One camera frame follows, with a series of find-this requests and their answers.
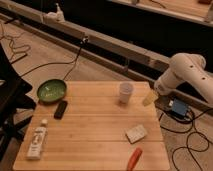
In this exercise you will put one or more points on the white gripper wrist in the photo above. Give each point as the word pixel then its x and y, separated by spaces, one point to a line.
pixel 160 87

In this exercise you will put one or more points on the white tube with cap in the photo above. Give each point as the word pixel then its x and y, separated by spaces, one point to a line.
pixel 35 147

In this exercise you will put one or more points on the black rectangular remote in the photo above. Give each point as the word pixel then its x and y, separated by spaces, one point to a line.
pixel 60 110

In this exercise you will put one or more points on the green ceramic bowl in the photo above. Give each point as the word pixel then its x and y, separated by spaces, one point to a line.
pixel 51 90

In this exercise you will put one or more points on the black chair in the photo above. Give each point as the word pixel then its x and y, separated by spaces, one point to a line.
pixel 13 96

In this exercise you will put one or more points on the white rectangular sponge block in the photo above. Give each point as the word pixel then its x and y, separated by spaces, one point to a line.
pixel 136 133

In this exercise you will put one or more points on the wooden rail beam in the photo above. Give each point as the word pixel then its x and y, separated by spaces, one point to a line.
pixel 122 48

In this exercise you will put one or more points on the blue electronic box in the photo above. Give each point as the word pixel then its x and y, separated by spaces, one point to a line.
pixel 178 108

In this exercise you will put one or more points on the translucent plastic cup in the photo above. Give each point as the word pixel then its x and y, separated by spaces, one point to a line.
pixel 125 92

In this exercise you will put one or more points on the orange red marker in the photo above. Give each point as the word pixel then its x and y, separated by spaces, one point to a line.
pixel 134 159

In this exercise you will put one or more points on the white object on rail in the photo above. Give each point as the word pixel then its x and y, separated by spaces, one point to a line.
pixel 57 16

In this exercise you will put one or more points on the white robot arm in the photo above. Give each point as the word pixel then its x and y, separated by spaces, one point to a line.
pixel 183 67

